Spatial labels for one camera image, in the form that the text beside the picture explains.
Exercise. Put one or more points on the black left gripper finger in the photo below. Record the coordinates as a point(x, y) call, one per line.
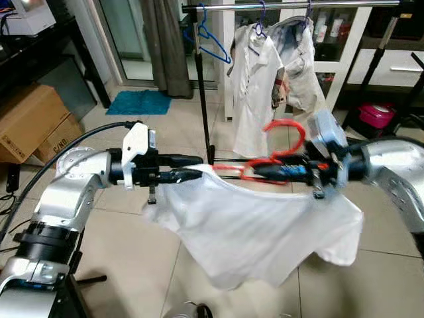
point(182, 160)
point(182, 175)

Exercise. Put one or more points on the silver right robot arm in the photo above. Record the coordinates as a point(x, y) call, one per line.
point(391, 165)

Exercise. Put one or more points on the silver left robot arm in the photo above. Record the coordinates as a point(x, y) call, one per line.
point(66, 192)

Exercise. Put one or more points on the blue plastic hanger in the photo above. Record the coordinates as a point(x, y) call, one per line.
point(222, 56)

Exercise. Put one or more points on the blue floor mat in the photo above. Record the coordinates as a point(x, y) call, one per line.
point(139, 103)

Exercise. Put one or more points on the pink plastic container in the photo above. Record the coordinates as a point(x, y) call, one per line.
point(376, 114)

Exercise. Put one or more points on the white hung shirt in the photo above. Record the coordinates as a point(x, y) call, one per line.
point(252, 93)

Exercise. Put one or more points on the printed cardboard box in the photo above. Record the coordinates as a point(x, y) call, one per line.
point(63, 139)

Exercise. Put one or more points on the beige hung shirt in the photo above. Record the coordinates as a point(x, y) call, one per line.
point(301, 66)

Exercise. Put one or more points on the grey curtain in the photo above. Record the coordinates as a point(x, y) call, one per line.
point(165, 46)

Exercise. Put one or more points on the white glass cabinet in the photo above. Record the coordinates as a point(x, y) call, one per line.
point(344, 53)

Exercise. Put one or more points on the large plain cardboard box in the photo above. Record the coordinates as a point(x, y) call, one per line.
point(30, 119)

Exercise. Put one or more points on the silver robot leg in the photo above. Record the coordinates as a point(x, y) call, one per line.
point(185, 310)

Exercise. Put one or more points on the black desk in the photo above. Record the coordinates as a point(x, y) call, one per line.
point(59, 59)

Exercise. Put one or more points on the metal clothes rack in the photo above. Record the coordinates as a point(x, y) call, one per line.
point(298, 5)

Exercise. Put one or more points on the white desktop device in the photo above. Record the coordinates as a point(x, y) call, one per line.
point(26, 13)

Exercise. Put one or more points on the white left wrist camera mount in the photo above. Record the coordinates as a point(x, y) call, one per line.
point(136, 142)

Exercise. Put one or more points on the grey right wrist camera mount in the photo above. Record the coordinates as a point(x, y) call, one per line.
point(328, 132)

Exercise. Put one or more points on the black robot waist frame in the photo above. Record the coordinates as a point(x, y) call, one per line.
point(73, 298)

